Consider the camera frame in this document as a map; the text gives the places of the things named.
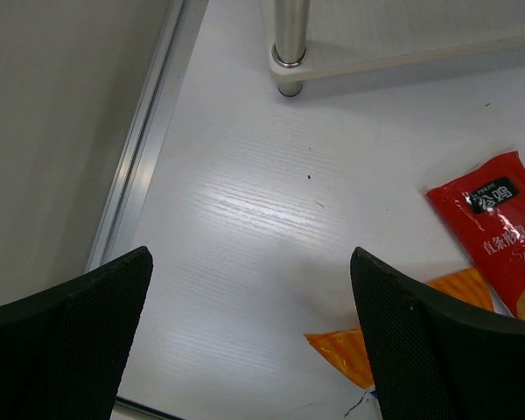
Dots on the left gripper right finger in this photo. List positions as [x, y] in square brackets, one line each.
[485, 354]

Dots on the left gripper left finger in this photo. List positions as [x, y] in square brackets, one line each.
[63, 350]

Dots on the red spaghetti bag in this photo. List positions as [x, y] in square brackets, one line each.
[485, 211]

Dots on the blue orange pasta bag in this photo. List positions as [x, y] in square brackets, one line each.
[391, 354]

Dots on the white two-tier shelf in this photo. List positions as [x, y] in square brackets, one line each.
[309, 40]

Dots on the aluminium table edge rail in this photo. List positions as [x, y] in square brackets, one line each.
[134, 137]

